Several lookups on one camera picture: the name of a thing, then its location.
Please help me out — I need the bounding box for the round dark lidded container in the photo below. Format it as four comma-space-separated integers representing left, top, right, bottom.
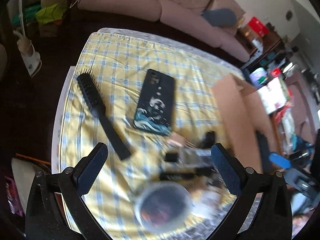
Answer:
134, 181, 193, 233

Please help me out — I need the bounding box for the black phone wave case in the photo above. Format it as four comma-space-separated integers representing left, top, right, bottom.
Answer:
133, 69, 175, 136

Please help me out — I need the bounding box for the black hairbrush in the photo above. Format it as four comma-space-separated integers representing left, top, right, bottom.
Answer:
76, 72, 131, 161

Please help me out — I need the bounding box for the brown cardboard box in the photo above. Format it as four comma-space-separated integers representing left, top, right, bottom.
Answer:
212, 74, 276, 173

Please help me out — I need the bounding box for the white tissue pack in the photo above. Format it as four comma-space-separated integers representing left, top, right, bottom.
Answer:
258, 77, 290, 114

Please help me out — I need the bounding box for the small dark printed box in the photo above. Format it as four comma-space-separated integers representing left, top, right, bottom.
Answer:
161, 148, 214, 173

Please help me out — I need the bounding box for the red box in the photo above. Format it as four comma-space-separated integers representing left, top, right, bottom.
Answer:
247, 17, 269, 37

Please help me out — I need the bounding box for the yellow plaid tablecloth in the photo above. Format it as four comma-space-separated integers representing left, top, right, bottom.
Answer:
57, 31, 245, 240

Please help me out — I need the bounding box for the blue-grey cushion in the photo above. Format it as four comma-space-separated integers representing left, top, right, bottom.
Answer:
202, 8, 237, 27

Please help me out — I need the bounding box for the pink-brown sofa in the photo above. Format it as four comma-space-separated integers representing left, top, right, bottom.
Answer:
76, 0, 249, 62

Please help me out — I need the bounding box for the yellow-green bag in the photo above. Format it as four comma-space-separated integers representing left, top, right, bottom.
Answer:
35, 3, 67, 25

